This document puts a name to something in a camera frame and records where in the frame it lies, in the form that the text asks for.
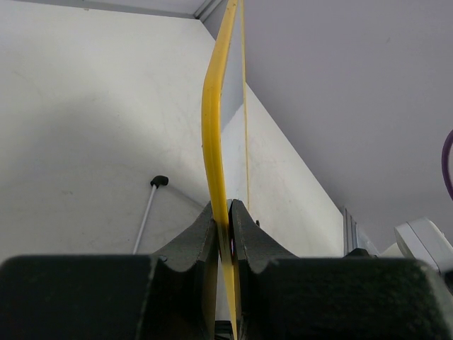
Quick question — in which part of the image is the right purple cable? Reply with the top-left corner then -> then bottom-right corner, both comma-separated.
440,129 -> 453,199

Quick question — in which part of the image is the right aluminium frame post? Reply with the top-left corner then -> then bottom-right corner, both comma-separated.
342,207 -> 358,255

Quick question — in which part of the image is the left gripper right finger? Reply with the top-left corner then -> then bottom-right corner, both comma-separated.
229,200 -> 452,339

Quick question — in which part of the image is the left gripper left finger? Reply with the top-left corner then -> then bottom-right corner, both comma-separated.
1,206 -> 217,339

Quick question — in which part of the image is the white whiteboard support rod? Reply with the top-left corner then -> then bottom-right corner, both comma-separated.
132,175 -> 170,255

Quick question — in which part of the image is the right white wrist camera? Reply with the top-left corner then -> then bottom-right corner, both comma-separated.
379,217 -> 452,275

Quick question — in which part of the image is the yellow framed whiteboard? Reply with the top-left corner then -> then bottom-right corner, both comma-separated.
201,1 -> 249,339

